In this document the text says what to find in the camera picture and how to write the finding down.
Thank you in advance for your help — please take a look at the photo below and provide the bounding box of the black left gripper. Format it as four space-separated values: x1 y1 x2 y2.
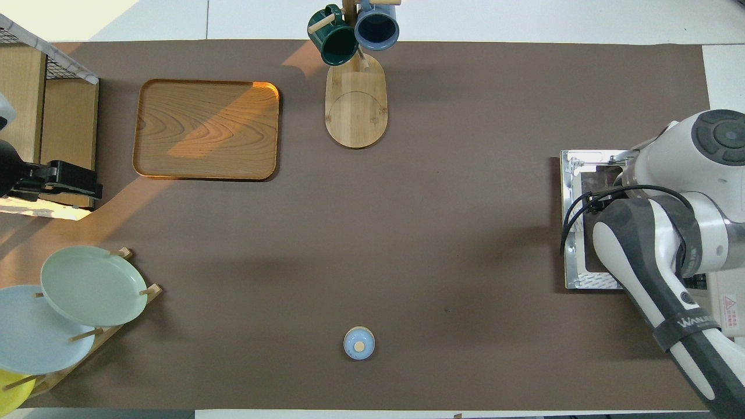
0 140 104 201

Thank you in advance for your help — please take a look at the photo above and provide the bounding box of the glass oven door with handle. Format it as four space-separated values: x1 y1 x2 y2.
560 150 641 290

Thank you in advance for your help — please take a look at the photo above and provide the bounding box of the wooden stepped shelf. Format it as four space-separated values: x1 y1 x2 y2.
0 44 100 209

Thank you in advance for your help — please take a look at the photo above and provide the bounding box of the pale green plate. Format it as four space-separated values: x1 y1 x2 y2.
40 245 148 328

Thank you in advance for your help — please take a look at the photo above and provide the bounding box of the wooden plate rack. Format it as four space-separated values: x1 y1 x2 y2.
3 247 163 399

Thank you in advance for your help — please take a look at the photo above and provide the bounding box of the wooden serving tray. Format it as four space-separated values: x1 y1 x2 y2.
132 79 281 182

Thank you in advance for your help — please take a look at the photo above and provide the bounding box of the light blue plate in rack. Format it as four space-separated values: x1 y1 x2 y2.
0 285 97 376

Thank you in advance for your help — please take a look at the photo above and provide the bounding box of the yellow plate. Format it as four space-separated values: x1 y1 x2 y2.
0 368 37 415

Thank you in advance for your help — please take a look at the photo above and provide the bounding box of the wooden mug tree stand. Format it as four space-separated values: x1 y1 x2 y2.
307 0 402 150

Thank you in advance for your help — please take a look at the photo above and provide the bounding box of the dark green mug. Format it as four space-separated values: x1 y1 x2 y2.
307 5 359 66

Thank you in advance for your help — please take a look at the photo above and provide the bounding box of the brown table mat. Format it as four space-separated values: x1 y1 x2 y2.
0 40 712 411

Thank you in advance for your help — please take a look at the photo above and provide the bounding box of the blue mug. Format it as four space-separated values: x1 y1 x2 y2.
354 0 400 51

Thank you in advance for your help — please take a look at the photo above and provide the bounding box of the black wire basket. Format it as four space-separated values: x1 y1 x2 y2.
0 26 79 81

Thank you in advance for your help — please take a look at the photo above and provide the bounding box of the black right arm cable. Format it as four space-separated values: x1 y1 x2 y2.
560 185 696 255

